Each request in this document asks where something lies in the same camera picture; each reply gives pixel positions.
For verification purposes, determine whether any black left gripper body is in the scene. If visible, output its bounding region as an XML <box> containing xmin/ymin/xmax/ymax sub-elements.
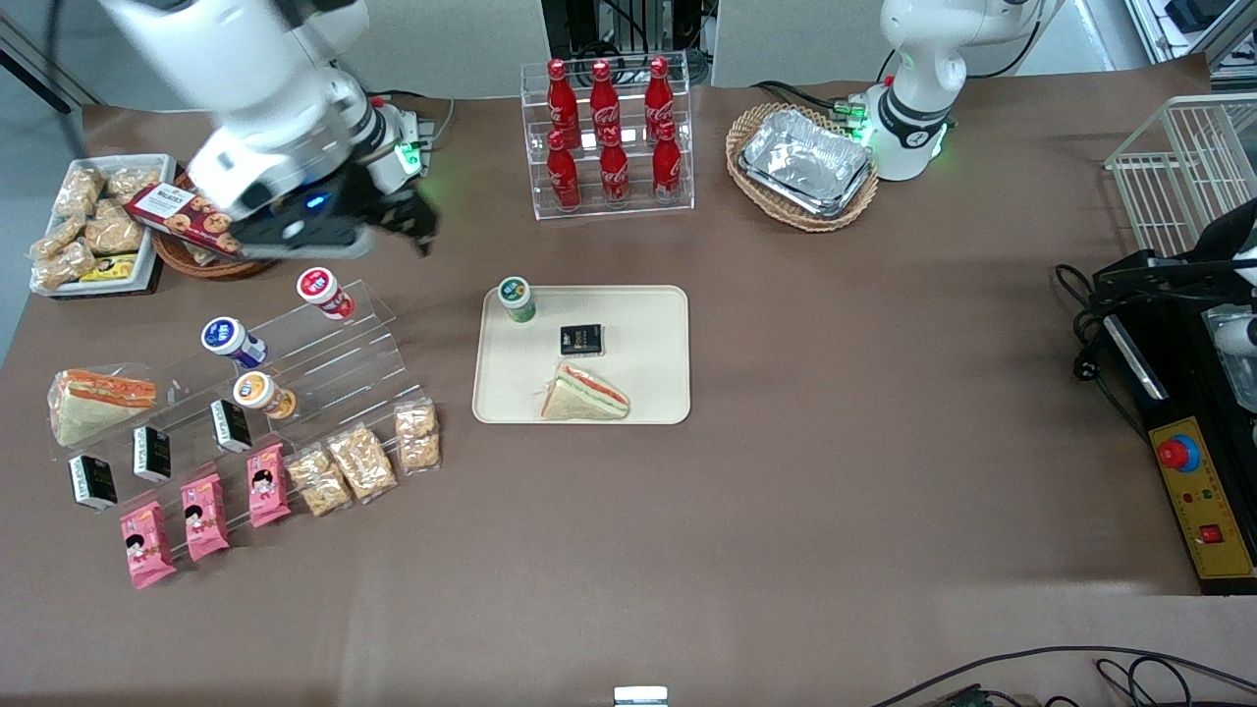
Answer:
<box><xmin>1186</xmin><ymin>201</ymin><xmax>1257</xmax><ymax>298</ymax></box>

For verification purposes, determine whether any green gum bottle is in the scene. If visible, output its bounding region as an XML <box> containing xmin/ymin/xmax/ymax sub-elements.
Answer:
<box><xmin>497</xmin><ymin>276</ymin><xmax>537</xmax><ymax>325</ymax></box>

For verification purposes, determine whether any red gum bottle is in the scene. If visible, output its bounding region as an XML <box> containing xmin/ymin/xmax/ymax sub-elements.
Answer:
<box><xmin>297</xmin><ymin>267</ymin><xmax>355</xmax><ymax>321</ymax></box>

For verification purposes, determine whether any blue gum bottle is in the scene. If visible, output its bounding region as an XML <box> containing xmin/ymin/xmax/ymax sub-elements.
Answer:
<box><xmin>201</xmin><ymin>317</ymin><xmax>268</xmax><ymax>370</ymax></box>

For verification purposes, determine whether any orange gum bottle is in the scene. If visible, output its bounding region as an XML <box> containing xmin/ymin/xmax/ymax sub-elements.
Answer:
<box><xmin>233</xmin><ymin>371</ymin><xmax>297</xmax><ymax>420</ymax></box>

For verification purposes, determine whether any beige plastic tray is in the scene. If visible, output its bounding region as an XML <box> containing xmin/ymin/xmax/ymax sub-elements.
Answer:
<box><xmin>472</xmin><ymin>286</ymin><xmax>691</xmax><ymax>425</ymax></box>

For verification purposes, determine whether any aluminium foil tray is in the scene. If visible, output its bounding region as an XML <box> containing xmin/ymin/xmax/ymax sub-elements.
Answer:
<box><xmin>738</xmin><ymin>108</ymin><xmax>875</xmax><ymax>219</ymax></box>

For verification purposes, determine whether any round wicker basket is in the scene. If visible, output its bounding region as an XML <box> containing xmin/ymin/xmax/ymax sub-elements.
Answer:
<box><xmin>152</xmin><ymin>169</ymin><xmax>286</xmax><ymax>282</ymax></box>

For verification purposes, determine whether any clear acrylic stepped stand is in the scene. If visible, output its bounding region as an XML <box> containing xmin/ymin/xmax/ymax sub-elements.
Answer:
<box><xmin>59</xmin><ymin>280</ymin><xmax>438</xmax><ymax>521</ymax></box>

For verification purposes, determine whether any dark red cookie box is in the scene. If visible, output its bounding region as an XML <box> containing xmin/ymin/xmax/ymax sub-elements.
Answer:
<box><xmin>125</xmin><ymin>183</ymin><xmax>246</xmax><ymax>260</ymax></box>

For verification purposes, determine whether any red cola bottle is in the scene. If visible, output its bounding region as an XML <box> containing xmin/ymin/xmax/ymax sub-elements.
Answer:
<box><xmin>589</xmin><ymin>59</ymin><xmax>622</xmax><ymax>143</ymax></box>
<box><xmin>652</xmin><ymin>121</ymin><xmax>683</xmax><ymax>202</ymax></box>
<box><xmin>644</xmin><ymin>56</ymin><xmax>677</xmax><ymax>138</ymax></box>
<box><xmin>546</xmin><ymin>131</ymin><xmax>581</xmax><ymax>212</ymax></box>
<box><xmin>599</xmin><ymin>128</ymin><xmax>631</xmax><ymax>207</ymax></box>
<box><xmin>546</xmin><ymin>59</ymin><xmax>580</xmax><ymax>148</ymax></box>

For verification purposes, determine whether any white rectangular dish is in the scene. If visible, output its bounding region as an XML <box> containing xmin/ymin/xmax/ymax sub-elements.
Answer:
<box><xmin>29</xmin><ymin>154</ymin><xmax>178</xmax><ymax>298</ymax></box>

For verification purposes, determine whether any clear bag of crackers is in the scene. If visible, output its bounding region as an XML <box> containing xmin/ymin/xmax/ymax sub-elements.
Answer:
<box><xmin>54</xmin><ymin>167</ymin><xmax>106</xmax><ymax>219</ymax></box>
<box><xmin>394</xmin><ymin>400</ymin><xmax>442</xmax><ymax>475</ymax></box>
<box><xmin>34</xmin><ymin>241</ymin><xmax>99</xmax><ymax>292</ymax></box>
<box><xmin>286</xmin><ymin>444</ymin><xmax>353</xmax><ymax>517</ymax></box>
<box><xmin>83</xmin><ymin>199</ymin><xmax>146</xmax><ymax>256</ymax></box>
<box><xmin>103</xmin><ymin>167</ymin><xmax>163</xmax><ymax>197</ymax></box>
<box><xmin>29</xmin><ymin>216</ymin><xmax>86</xmax><ymax>262</ymax></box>
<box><xmin>326</xmin><ymin>422</ymin><xmax>399</xmax><ymax>504</ymax></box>

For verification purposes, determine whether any yellow snack pack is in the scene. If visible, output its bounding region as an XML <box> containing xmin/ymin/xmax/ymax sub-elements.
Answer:
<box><xmin>79</xmin><ymin>253</ymin><xmax>138</xmax><ymax>284</ymax></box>

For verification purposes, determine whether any clear acrylic bottle rack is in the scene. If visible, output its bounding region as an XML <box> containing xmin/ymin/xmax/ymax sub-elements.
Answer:
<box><xmin>520</xmin><ymin>51</ymin><xmax>695</xmax><ymax>221</ymax></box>

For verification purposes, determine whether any black yellow control box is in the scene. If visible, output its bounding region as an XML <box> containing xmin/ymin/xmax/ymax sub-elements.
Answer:
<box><xmin>1105</xmin><ymin>250</ymin><xmax>1257</xmax><ymax>597</ymax></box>

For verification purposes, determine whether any wrapped triangle sandwich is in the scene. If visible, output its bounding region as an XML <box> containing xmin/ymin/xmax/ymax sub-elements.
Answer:
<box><xmin>539</xmin><ymin>361</ymin><xmax>630</xmax><ymax>422</ymax></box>
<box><xmin>48</xmin><ymin>368</ymin><xmax>158</xmax><ymax>448</ymax></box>

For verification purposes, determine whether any black equipment rack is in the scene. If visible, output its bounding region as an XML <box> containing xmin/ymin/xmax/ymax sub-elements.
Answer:
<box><xmin>540</xmin><ymin>0</ymin><xmax>713</xmax><ymax>87</ymax></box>

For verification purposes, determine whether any pink snack pack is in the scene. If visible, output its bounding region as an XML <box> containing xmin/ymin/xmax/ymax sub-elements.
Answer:
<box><xmin>181</xmin><ymin>473</ymin><xmax>231</xmax><ymax>563</ymax></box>
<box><xmin>246</xmin><ymin>443</ymin><xmax>293</xmax><ymax>528</ymax></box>
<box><xmin>120</xmin><ymin>501</ymin><xmax>179</xmax><ymax>590</ymax></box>

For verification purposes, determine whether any oval wicker basket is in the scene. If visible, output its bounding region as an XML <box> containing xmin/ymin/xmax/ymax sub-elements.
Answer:
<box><xmin>726</xmin><ymin>103</ymin><xmax>881</xmax><ymax>233</ymax></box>

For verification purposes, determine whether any white wire basket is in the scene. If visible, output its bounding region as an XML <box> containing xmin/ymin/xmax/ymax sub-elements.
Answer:
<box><xmin>1105</xmin><ymin>93</ymin><xmax>1257</xmax><ymax>258</ymax></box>

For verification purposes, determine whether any black cable by control box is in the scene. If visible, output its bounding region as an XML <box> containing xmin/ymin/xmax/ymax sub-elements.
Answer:
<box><xmin>1053</xmin><ymin>263</ymin><xmax>1150</xmax><ymax>443</ymax></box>

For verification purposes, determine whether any grey cable at arm base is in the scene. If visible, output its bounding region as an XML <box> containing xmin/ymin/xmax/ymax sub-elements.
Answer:
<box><xmin>368</xmin><ymin>88</ymin><xmax>458</xmax><ymax>148</ymax></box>

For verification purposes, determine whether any black cable at table edge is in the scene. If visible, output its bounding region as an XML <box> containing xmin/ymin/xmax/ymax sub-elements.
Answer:
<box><xmin>869</xmin><ymin>645</ymin><xmax>1257</xmax><ymax>707</ymax></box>

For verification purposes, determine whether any black cable at arm base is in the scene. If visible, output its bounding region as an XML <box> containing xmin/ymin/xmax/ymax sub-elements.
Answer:
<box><xmin>751</xmin><ymin>79</ymin><xmax>865</xmax><ymax>121</ymax></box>

